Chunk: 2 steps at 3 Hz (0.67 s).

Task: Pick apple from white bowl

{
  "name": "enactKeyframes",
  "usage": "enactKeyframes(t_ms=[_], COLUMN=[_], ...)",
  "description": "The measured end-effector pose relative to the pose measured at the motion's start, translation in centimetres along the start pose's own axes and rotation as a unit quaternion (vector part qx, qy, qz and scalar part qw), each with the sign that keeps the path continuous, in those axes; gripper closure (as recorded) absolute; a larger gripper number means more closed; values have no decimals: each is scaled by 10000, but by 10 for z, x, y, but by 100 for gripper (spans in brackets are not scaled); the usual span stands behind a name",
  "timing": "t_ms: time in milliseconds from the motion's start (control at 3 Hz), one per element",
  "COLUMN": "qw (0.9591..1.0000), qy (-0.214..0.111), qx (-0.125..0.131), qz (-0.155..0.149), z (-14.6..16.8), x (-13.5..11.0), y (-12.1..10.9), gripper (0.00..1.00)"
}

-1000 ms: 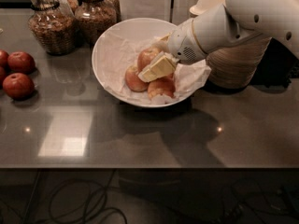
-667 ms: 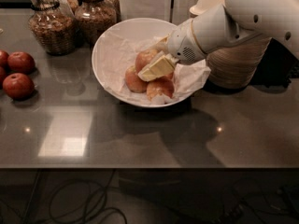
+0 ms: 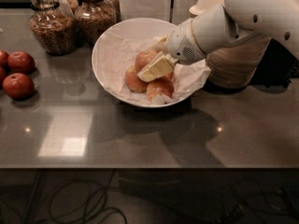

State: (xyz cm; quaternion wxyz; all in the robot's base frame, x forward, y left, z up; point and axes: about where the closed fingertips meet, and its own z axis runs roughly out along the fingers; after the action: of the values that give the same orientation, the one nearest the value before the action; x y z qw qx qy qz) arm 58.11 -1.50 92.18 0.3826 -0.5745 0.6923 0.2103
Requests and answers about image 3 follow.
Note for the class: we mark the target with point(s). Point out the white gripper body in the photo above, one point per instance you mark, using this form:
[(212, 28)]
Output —
[(181, 44)]

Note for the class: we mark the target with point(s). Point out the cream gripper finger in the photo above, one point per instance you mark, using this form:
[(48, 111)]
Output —
[(161, 42), (161, 65)]

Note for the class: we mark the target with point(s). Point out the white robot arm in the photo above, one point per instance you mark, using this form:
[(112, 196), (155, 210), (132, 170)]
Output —
[(223, 26)]

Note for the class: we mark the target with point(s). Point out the white bowl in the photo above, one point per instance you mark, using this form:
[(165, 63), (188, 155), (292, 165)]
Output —
[(142, 28)]

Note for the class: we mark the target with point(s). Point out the red apple back left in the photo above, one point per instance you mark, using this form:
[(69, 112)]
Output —
[(21, 62)]

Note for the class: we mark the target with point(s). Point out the red apple front left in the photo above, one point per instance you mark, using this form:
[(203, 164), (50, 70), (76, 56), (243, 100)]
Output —
[(18, 86)]

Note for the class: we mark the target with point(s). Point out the red apple at edge upper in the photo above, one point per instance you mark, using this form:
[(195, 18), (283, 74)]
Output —
[(3, 58)]

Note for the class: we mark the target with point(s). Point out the white paper liner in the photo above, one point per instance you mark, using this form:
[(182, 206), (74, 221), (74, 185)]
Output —
[(113, 54)]

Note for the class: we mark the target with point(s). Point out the rear stack of paper bowls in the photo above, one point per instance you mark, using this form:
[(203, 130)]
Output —
[(203, 5)]

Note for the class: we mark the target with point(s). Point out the stack of paper bowls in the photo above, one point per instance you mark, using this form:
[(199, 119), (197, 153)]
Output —
[(233, 68), (203, 5)]

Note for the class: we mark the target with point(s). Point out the front stack of paper bowls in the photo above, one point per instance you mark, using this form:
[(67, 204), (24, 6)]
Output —
[(233, 68)]

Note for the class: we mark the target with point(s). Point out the right glass granola jar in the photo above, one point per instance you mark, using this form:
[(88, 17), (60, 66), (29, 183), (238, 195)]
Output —
[(94, 17)]

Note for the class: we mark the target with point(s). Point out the glass granola jar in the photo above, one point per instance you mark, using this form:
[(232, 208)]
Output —
[(94, 17), (54, 30)]

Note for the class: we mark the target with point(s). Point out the left glass granola jar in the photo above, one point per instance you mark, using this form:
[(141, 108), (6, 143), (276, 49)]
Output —
[(54, 30)]

